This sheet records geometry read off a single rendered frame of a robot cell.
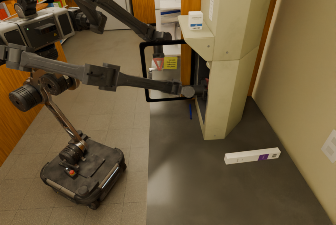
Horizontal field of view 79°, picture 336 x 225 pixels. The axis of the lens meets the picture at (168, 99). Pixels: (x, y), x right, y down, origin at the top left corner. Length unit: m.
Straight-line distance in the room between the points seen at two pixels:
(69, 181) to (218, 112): 1.44
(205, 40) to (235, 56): 0.14
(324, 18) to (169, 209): 0.96
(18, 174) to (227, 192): 2.16
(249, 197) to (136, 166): 1.43
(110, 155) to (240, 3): 1.68
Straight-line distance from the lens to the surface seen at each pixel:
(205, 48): 0.82
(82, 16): 1.38
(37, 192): 2.41
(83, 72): 0.81
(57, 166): 2.17
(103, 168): 1.99
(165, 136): 1.16
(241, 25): 0.83
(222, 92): 0.95
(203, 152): 1.09
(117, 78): 0.86
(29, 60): 0.98
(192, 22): 0.88
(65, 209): 2.19
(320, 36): 1.04
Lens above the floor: 1.79
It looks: 37 degrees down
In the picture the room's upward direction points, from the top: 2 degrees counter-clockwise
